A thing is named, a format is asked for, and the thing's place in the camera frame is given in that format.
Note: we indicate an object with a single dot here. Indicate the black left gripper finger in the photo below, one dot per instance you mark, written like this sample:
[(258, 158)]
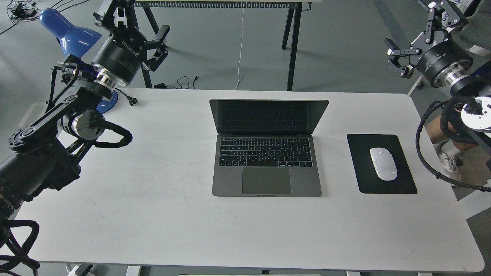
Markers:
[(116, 17), (160, 47)]

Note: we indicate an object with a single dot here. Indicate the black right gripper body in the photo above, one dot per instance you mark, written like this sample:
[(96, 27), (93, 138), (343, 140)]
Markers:
[(444, 64)]

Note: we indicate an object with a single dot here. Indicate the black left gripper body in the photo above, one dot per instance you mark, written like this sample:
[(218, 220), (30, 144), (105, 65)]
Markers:
[(121, 54)]

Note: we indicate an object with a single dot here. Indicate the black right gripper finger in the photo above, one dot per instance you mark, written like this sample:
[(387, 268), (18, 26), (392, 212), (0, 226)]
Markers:
[(395, 53), (442, 15)]

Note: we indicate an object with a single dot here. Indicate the grey laptop computer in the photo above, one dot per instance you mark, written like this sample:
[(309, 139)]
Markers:
[(265, 147)]

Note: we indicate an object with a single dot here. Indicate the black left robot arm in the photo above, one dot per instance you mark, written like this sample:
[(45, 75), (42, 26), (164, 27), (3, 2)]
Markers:
[(46, 154)]

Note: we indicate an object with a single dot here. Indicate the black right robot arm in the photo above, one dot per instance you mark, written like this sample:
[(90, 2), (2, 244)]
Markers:
[(465, 117)]

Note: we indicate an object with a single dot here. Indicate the blue desk lamp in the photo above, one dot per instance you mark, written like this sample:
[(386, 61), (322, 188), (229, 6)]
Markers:
[(73, 40)]

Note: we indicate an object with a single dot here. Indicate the white computer mouse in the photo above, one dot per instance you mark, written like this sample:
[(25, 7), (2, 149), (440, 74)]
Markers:
[(383, 163)]

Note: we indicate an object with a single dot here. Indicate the black mouse pad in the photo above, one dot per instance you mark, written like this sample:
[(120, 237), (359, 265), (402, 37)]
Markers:
[(368, 182)]

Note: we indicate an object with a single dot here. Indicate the black background table frame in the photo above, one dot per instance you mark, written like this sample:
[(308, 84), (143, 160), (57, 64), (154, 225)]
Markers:
[(292, 25)]

